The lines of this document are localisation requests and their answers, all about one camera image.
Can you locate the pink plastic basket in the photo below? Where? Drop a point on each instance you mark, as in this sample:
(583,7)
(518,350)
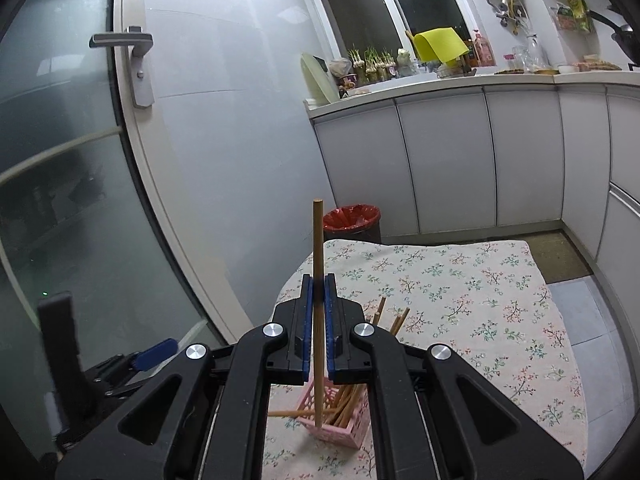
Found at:
(340,437)

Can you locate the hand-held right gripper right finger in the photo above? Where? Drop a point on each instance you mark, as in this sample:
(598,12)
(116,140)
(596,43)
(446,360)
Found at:
(328,325)

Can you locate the bunch of wooden chopsticks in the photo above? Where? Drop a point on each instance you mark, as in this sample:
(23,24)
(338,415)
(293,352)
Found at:
(350,405)

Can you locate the green yellow packet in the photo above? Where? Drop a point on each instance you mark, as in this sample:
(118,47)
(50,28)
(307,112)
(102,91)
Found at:
(580,12)

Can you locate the trash bin with red liner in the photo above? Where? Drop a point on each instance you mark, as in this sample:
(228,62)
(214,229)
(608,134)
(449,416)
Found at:
(350,217)

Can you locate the glass carafe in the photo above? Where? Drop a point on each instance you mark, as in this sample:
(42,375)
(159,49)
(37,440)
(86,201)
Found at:
(536,55)

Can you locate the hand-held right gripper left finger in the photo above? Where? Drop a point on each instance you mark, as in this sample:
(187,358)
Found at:
(309,325)

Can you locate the floral tablecloth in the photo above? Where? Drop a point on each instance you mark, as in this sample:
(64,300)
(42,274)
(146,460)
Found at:
(475,310)

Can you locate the pink detergent bottle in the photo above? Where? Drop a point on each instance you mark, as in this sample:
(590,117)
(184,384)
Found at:
(484,50)

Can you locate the glass jar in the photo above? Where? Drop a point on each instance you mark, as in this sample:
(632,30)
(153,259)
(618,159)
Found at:
(519,59)

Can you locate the yellow folded sheet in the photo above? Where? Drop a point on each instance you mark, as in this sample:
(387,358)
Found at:
(442,45)

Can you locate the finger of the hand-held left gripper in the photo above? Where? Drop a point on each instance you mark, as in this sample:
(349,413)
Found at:
(157,352)
(127,387)

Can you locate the white kitchen countertop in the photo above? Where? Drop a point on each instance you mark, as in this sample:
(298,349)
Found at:
(425,82)

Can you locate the brown floor mat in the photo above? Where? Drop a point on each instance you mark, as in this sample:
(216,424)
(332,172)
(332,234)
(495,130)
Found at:
(555,257)

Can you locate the black wok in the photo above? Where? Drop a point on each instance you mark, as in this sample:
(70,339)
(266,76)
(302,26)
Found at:
(617,30)

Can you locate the row of sprouting garlic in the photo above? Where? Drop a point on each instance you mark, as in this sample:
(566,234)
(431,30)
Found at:
(372,65)

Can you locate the frosted glass door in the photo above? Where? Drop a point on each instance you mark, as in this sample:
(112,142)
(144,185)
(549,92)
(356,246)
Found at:
(60,185)

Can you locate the wooden chopstick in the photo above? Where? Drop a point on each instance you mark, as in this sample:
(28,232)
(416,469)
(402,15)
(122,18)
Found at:
(317,240)

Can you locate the flat food tray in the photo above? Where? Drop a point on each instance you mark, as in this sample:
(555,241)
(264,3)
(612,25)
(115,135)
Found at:
(597,66)

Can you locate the dark window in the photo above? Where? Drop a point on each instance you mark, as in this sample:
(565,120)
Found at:
(350,5)

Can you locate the purple printed cup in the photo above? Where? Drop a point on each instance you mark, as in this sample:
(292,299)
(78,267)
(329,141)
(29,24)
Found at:
(348,82)

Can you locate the row of white cabinet doors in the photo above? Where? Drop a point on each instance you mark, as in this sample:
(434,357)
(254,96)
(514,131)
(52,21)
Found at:
(450,160)

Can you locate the grey plastic bag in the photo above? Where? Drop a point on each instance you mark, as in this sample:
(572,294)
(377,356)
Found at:
(340,66)

